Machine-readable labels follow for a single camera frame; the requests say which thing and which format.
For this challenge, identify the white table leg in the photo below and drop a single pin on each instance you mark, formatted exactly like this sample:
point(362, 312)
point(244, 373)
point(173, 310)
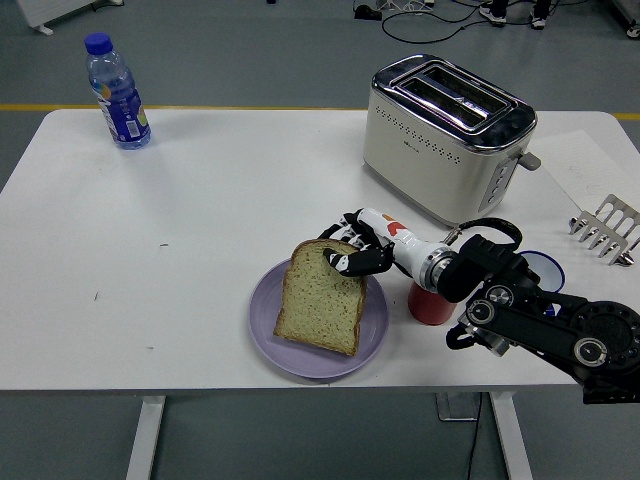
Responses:
point(512, 440)
point(145, 440)

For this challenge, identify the blue mug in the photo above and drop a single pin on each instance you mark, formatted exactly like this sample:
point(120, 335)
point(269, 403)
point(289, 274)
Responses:
point(547, 270)

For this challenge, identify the purple plate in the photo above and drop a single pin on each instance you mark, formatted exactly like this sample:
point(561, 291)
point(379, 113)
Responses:
point(375, 325)

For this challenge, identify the grey toaster lever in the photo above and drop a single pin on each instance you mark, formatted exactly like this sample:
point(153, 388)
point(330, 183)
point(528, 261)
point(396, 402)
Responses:
point(529, 161)

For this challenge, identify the brown bread slice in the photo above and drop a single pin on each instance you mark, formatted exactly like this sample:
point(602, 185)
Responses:
point(322, 305)

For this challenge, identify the black table control panel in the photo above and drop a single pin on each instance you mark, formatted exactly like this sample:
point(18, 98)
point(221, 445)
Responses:
point(612, 398)

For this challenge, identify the white paper sheet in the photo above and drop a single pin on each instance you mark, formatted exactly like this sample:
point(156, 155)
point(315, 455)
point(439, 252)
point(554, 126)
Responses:
point(580, 160)

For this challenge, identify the blue-capped plastic water bottle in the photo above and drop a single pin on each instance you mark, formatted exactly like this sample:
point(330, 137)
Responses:
point(122, 107)

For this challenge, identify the red mug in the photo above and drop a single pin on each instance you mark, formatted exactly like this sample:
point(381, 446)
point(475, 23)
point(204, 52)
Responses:
point(430, 307)

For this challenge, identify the person's foot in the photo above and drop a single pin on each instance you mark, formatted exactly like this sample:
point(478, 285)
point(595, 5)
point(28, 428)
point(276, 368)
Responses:
point(540, 19)
point(494, 16)

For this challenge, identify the clear plastic bracket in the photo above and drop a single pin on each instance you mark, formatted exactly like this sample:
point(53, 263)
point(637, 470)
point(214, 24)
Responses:
point(455, 406)

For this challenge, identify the white equipment base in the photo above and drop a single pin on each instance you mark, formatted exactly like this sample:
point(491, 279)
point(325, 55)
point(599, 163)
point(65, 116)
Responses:
point(634, 31)

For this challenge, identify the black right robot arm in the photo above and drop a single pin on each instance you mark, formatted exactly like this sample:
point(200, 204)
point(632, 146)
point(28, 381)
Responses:
point(540, 325)

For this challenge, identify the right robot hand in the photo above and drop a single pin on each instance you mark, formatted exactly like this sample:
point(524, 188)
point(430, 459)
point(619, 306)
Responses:
point(400, 240)

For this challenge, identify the cream and chrome toaster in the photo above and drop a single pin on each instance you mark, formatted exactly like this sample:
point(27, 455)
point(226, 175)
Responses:
point(430, 170)

